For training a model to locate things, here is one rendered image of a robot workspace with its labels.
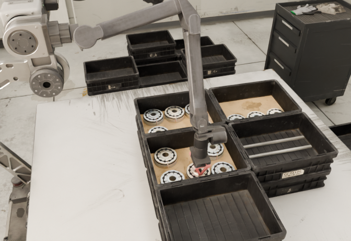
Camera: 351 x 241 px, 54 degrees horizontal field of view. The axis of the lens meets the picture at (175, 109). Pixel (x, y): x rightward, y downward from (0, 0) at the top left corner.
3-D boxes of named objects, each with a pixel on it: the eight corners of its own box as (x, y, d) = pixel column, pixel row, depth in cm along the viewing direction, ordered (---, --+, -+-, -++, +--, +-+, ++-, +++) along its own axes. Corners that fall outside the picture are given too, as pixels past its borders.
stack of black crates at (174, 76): (142, 119, 287) (140, 85, 266) (136, 99, 310) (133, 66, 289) (188, 111, 295) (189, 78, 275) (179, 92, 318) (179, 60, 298)
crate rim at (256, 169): (252, 173, 140) (252, 169, 138) (226, 127, 163) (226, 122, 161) (339, 157, 147) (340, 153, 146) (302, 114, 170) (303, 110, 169)
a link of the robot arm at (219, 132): (190, 116, 138) (197, 119, 130) (218, 111, 140) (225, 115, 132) (194, 144, 140) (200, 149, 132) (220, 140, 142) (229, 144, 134)
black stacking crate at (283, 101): (224, 141, 169) (226, 123, 162) (206, 106, 192) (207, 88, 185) (297, 129, 176) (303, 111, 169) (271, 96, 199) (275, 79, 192)
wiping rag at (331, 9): (323, 16, 277) (324, 12, 275) (307, 6, 294) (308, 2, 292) (353, 12, 283) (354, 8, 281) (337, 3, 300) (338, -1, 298)
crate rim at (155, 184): (155, 191, 132) (154, 187, 131) (142, 140, 155) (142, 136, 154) (252, 173, 140) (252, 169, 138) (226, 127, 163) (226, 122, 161)
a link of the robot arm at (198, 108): (178, 18, 132) (186, 14, 122) (192, 17, 133) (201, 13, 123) (189, 127, 139) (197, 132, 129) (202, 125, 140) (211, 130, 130)
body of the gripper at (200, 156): (203, 147, 146) (205, 134, 141) (211, 165, 138) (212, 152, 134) (188, 149, 145) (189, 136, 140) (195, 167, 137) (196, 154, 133)
